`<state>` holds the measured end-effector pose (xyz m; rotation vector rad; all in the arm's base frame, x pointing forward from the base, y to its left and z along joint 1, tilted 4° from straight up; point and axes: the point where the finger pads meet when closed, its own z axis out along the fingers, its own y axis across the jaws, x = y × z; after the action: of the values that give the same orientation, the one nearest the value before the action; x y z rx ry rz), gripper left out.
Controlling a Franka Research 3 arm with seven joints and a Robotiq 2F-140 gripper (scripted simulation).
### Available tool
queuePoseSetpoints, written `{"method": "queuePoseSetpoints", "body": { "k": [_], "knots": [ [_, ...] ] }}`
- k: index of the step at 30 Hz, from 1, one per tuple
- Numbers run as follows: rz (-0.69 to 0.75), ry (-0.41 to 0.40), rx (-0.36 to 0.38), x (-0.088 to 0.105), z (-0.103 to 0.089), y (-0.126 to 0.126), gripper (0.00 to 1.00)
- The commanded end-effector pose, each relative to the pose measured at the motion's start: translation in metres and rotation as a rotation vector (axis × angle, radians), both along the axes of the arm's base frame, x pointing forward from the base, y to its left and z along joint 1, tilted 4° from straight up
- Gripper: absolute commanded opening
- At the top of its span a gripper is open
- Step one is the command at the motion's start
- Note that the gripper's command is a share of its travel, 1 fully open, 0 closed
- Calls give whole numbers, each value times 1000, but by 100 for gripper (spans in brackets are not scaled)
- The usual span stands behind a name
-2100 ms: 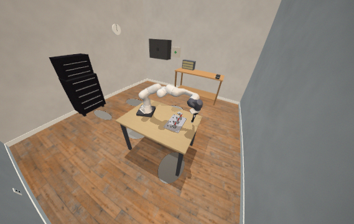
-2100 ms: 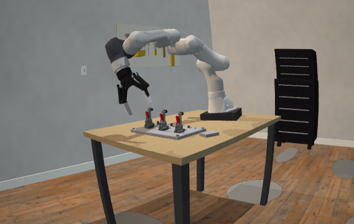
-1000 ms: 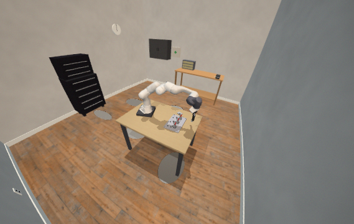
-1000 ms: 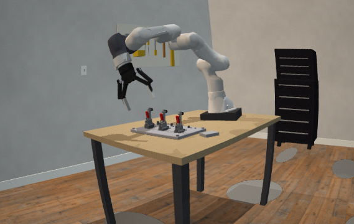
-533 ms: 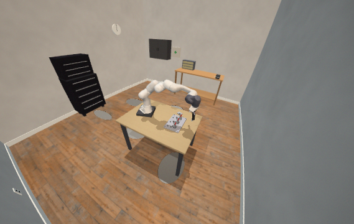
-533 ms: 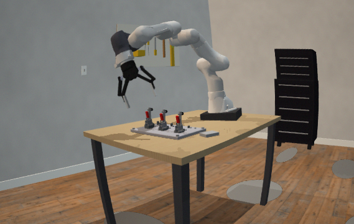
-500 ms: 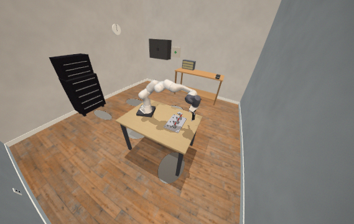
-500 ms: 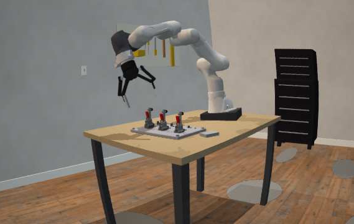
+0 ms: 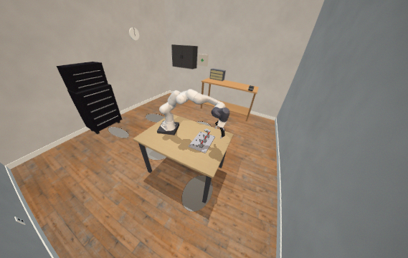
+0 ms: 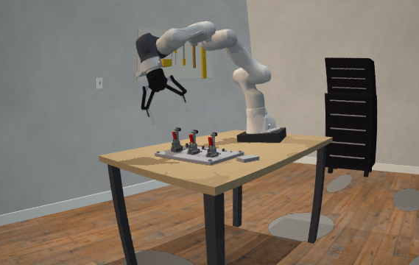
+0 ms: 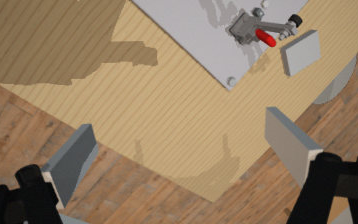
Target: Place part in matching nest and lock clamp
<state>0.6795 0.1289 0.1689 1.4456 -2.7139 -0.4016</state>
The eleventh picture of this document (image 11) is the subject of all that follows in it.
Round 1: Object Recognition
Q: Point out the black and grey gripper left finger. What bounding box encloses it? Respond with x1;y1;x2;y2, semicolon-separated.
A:
0;123;99;224

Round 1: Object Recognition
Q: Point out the toggle clamp with red handle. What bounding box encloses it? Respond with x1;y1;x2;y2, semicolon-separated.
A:
229;12;303;47

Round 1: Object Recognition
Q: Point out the grey rectangular plate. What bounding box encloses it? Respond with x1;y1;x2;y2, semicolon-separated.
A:
280;30;321;77

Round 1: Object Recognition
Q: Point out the grey metal fixture plate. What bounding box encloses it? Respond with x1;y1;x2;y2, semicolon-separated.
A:
131;0;309;91

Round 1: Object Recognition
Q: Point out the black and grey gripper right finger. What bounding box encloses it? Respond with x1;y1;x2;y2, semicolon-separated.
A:
264;106;358;224

